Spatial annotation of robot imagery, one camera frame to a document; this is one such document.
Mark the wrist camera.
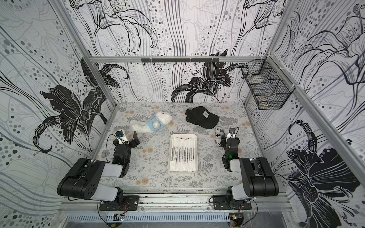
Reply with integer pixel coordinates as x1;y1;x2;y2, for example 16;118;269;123
113;129;129;145
227;128;238;138

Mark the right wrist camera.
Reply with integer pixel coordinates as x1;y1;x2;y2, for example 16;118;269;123
227;128;238;138

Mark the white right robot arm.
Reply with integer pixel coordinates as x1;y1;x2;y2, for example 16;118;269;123
217;135;279;202

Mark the black wire wall basket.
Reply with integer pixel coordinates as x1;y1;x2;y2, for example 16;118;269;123
240;57;291;110

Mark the white plush toy blue shirt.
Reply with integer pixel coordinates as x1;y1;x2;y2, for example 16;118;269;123
130;111;173;134

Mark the white slotted cable duct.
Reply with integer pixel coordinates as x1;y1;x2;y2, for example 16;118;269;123
67;212;230;223

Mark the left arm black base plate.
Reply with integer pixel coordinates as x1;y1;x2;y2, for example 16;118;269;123
98;195;140;211

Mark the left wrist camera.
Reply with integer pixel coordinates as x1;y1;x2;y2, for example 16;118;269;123
113;129;129;145

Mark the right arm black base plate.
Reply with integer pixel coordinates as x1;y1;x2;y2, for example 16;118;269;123
208;195;252;211

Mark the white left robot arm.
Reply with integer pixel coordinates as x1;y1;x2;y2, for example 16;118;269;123
57;130;140;204

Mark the black baseball cap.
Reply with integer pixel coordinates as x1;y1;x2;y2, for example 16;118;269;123
185;106;220;129

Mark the white rectangular storage tray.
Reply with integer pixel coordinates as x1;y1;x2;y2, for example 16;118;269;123
167;134;199;173

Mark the straw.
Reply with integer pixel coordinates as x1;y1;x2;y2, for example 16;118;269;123
179;138;185;172
185;138;191;172

